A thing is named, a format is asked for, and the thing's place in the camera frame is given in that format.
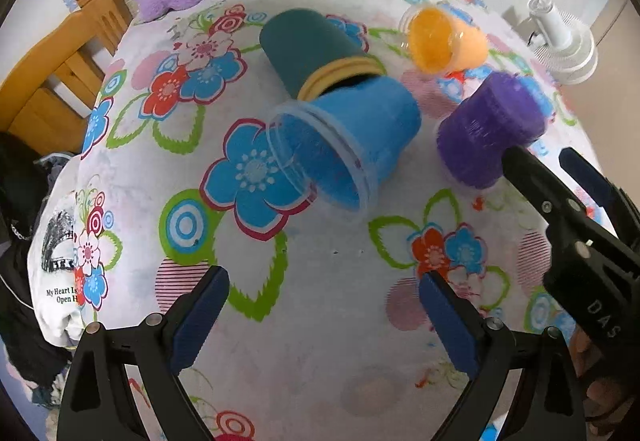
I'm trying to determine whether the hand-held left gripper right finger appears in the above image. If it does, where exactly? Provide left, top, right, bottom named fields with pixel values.
left=418, top=272, right=587, bottom=441

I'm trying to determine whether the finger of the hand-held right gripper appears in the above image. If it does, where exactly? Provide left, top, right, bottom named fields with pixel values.
left=559, top=147, right=640, bottom=242
left=501, top=146, right=621, bottom=282

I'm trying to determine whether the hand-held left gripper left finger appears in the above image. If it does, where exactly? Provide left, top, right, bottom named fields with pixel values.
left=56, top=265, right=231, bottom=441

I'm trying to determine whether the purple plastic cup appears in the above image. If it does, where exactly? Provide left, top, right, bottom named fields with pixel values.
left=436, top=72, right=546, bottom=190

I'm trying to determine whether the orange plastic cup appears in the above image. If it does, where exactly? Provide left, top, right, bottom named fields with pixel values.
left=398, top=4, right=490, bottom=76

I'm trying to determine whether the blue plastic cup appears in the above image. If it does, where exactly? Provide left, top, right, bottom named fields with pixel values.
left=264, top=76, right=422, bottom=225

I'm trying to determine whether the dark teal cup yellow rim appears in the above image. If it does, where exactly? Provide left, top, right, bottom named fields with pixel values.
left=259, top=8, right=386, bottom=102

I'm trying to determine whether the person's right hand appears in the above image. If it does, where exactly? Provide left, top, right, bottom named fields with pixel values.
left=570, top=326, right=640, bottom=427

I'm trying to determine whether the floral tablecloth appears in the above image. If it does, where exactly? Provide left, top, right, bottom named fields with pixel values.
left=74, top=0, right=640, bottom=441

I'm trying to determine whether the small white fan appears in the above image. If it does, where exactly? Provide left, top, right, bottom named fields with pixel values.
left=515, top=0, right=600, bottom=86

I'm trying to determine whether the white printed shirt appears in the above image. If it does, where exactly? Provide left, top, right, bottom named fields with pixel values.
left=27, top=160, right=102, bottom=348

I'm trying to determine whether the dark clothing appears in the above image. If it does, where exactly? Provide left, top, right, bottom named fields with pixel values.
left=0, top=131, right=77, bottom=394

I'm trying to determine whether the wooden chair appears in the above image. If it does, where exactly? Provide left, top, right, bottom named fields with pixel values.
left=0, top=0, right=134, bottom=156

